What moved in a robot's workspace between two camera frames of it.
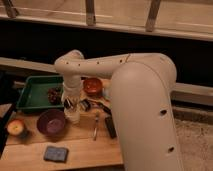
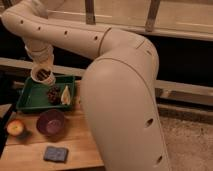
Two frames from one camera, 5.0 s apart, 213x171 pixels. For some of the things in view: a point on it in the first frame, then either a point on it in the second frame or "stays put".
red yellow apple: [15, 127] stays put
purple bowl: [51, 121] stays put
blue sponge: [56, 154] stays put
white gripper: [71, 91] -> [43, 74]
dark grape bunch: [54, 95] stays put
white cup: [73, 116] -> [44, 75]
